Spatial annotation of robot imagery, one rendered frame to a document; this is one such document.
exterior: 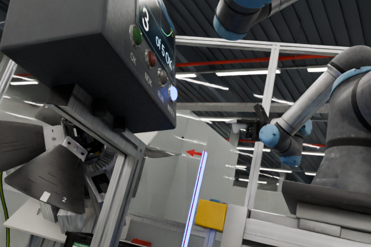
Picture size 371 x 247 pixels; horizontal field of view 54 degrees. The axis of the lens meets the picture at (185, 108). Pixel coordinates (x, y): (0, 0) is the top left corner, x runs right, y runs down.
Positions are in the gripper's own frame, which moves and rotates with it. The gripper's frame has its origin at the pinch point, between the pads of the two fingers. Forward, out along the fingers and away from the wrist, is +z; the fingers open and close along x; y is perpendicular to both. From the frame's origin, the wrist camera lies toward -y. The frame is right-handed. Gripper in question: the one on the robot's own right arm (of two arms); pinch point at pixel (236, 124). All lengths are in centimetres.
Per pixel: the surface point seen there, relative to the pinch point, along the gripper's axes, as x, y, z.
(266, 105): 26.9, -17.6, 2.6
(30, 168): -86, 34, 1
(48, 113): -69, 10, 40
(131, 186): -91, 36, -53
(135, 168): -90, 33, -53
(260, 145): 24.0, 4.6, 2.5
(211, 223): -27, 42, -16
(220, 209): -25.3, 37.5, -17.5
